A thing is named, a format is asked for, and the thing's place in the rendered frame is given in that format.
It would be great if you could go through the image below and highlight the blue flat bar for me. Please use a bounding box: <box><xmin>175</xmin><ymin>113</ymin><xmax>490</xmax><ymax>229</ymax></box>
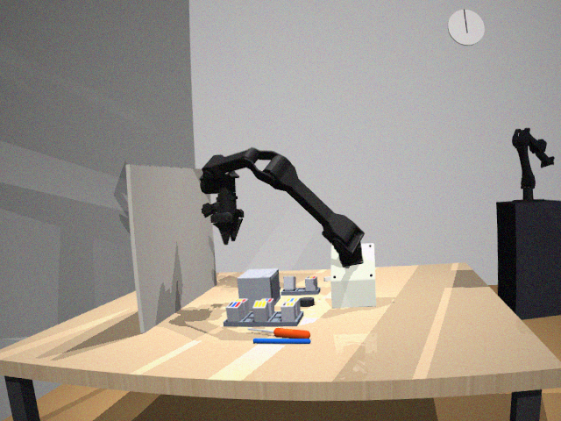
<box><xmin>253</xmin><ymin>339</ymin><xmax>311</xmax><ymax>344</ymax></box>

